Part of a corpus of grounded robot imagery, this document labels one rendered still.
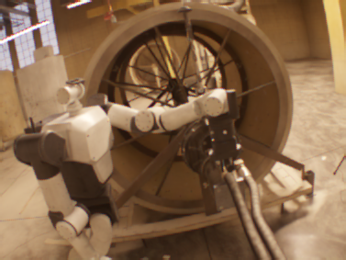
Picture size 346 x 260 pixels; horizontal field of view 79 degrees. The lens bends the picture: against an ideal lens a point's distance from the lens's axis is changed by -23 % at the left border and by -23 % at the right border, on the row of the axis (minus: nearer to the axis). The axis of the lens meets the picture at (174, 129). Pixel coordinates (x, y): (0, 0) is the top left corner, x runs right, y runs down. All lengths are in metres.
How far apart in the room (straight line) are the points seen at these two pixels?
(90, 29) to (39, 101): 5.81
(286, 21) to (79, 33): 10.33
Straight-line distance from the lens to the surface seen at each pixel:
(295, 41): 14.10
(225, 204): 1.07
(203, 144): 1.21
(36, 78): 7.63
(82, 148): 0.86
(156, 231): 2.01
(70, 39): 12.76
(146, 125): 0.95
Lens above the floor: 1.42
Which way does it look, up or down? 17 degrees down
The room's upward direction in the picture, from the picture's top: 13 degrees counter-clockwise
